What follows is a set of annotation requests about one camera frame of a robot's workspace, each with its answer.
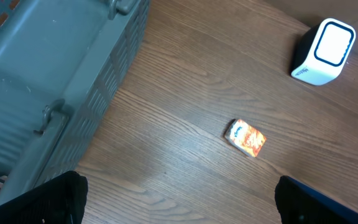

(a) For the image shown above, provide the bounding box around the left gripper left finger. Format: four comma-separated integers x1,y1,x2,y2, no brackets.
0,171,88,224

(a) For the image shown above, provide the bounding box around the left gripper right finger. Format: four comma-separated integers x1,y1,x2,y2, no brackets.
275,175,358,224

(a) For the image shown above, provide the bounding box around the orange snack packet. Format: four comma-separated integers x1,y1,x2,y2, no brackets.
224,119,267,157

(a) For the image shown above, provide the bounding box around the white barcode scanner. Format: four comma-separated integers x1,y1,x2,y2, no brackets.
291,18,356,86

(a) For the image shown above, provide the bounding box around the grey plastic shopping basket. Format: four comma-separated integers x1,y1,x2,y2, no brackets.
0,0,150,206

